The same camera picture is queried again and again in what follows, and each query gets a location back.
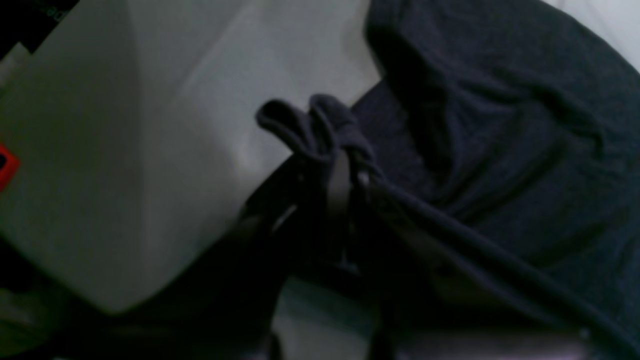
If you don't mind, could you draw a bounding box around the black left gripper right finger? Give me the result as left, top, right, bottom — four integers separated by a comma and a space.
352, 170, 591, 360

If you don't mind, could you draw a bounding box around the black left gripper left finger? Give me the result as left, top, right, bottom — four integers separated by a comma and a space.
1, 150, 350, 360

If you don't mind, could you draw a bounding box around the black t-shirt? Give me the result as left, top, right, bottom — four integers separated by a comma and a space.
256, 0, 639, 360

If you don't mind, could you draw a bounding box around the green table cloth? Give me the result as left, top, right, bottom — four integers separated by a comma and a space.
0, 0, 640, 360

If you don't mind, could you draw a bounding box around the red black clamp left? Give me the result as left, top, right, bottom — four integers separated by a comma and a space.
0, 143, 20, 193

